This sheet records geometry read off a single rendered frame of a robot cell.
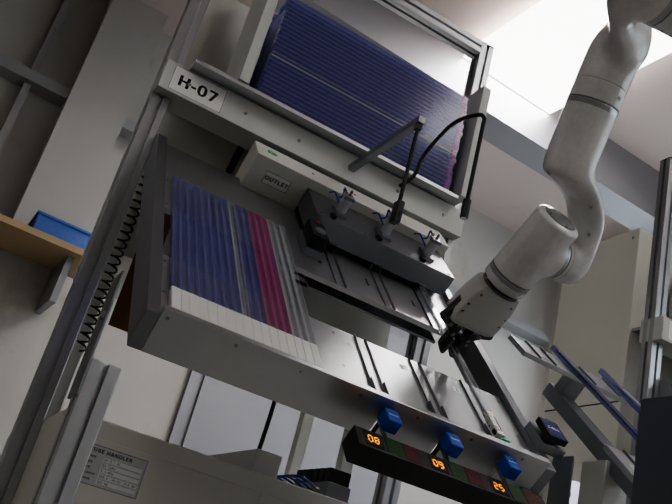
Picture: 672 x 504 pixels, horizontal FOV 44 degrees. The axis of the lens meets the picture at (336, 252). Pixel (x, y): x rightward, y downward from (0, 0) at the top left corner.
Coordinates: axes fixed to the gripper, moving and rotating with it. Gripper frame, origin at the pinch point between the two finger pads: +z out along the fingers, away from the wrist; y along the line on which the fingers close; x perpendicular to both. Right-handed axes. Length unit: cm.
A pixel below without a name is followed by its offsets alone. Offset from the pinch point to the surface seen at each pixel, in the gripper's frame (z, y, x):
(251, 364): -3, 44, 31
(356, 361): -1.9, 24.6, 19.5
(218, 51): -1, 52, -75
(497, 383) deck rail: -1.0, -8.0, 7.8
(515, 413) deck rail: -2.6, -8.0, 16.7
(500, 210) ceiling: 108, -205, -355
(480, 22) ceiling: -3, -81, -276
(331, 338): -1.2, 28.4, 15.3
